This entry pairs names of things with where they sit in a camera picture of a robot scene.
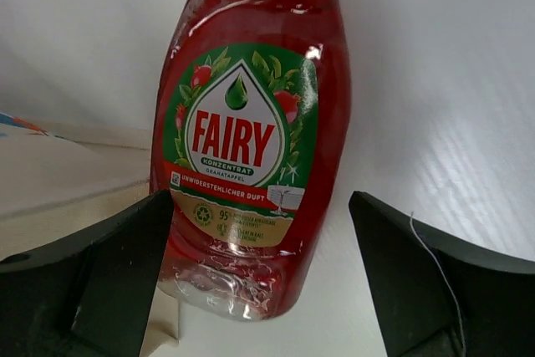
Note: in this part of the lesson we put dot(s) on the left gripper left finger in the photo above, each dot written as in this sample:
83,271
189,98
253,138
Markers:
90,293

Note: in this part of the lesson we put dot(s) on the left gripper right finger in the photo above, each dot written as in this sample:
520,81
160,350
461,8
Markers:
435,294

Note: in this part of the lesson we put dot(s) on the red dish soap bottle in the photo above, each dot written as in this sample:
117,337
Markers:
250,122

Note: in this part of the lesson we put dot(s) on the cream canvas tote bag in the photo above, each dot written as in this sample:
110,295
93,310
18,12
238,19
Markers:
52,187

